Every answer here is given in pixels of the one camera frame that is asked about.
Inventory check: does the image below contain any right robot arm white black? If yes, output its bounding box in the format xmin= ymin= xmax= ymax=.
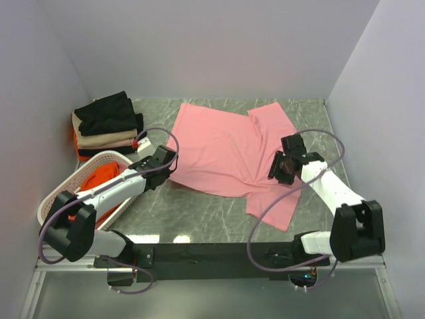
xmin=268 ymin=151 xmax=386 ymax=262

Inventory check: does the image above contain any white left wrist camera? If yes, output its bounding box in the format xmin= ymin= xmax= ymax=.
xmin=133 ymin=137 xmax=155 ymax=161

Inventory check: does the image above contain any aluminium frame rail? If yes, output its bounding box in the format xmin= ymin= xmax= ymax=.
xmin=21 ymin=257 xmax=401 ymax=318

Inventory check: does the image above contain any black folded t shirt lower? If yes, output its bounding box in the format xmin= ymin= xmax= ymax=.
xmin=78 ymin=114 xmax=144 ymax=157

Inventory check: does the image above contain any black folded t shirt top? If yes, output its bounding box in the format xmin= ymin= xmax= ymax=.
xmin=74 ymin=91 xmax=137 ymax=136

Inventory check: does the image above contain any light pink folded t shirt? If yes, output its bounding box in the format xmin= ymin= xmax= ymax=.
xmin=78 ymin=138 xmax=133 ymax=150

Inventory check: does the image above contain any orange t shirt in basket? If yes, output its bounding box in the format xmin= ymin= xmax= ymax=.
xmin=75 ymin=161 xmax=120 ymax=228

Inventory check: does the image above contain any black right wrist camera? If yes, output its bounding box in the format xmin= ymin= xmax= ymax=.
xmin=281 ymin=134 xmax=307 ymax=156

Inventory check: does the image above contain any black folded t shirt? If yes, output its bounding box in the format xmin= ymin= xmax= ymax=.
xmin=78 ymin=114 xmax=144 ymax=157
xmin=74 ymin=91 xmax=137 ymax=136

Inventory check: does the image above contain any white plastic laundry basket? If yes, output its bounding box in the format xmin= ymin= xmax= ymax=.
xmin=37 ymin=151 xmax=136 ymax=230

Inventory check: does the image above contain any orange folded t shirt bottom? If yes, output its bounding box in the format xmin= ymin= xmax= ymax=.
xmin=73 ymin=131 xmax=90 ymax=162

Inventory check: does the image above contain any beige folded t shirt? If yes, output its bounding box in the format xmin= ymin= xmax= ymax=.
xmin=72 ymin=113 xmax=137 ymax=146

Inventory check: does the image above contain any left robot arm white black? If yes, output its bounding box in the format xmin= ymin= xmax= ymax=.
xmin=39 ymin=146 xmax=179 ymax=265

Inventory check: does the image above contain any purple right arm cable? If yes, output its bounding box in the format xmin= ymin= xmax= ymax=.
xmin=247 ymin=128 xmax=346 ymax=292

